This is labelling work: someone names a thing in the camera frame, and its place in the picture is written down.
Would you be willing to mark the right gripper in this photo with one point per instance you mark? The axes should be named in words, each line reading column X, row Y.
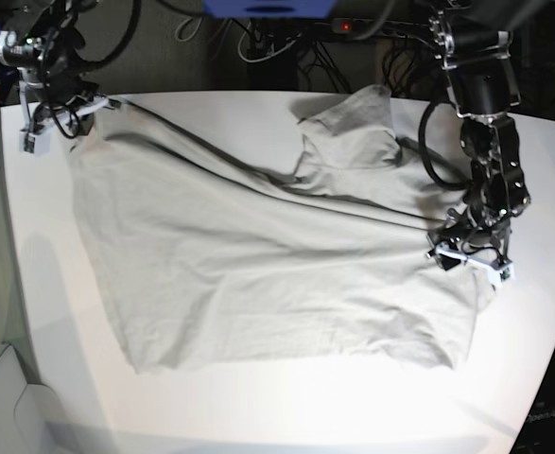
column 66, row 114

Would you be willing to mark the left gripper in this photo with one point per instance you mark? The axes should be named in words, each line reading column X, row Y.
column 463, row 240

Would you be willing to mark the light grey t-shirt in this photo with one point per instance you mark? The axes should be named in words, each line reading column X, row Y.
column 201, row 258

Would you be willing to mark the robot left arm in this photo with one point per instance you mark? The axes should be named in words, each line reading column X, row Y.
column 481, row 87

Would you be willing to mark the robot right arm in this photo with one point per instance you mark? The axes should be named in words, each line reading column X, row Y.
column 42, row 44

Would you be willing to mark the blue box overhead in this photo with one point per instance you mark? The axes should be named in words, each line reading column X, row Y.
column 269, row 8

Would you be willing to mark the black power strip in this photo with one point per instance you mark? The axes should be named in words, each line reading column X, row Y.
column 346, row 26

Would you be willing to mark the grey side cabinet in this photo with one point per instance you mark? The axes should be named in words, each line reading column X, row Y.
column 23, row 428

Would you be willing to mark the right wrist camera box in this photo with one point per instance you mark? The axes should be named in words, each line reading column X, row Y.
column 36, row 144

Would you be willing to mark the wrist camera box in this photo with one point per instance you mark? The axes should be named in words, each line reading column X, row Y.
column 36, row 144
column 500, row 274

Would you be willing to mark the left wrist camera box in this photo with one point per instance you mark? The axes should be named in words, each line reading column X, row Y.
column 500, row 274

